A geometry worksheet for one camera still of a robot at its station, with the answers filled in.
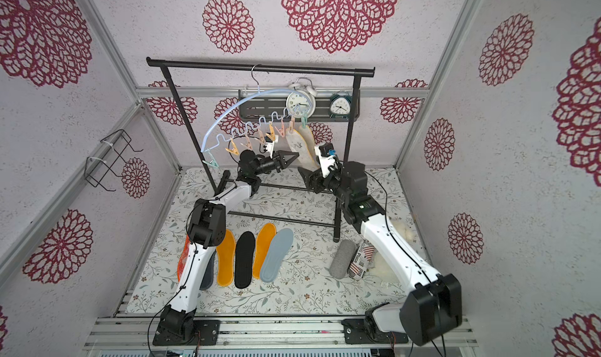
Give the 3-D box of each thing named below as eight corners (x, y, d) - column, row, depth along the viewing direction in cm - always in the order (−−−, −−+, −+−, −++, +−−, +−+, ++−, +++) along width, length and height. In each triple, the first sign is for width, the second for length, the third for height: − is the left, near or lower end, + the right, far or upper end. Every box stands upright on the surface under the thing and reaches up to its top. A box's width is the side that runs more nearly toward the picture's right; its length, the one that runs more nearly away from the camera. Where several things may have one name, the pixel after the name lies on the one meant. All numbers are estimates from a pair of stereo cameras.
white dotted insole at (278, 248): (254, 276, 87) (253, 274, 86) (279, 228, 101) (279, 225, 99) (273, 284, 86) (272, 282, 84) (296, 234, 99) (296, 231, 97)
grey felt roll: (325, 274, 88) (326, 270, 85) (340, 240, 97) (341, 236, 94) (342, 282, 86) (343, 278, 83) (355, 247, 95) (357, 242, 92)
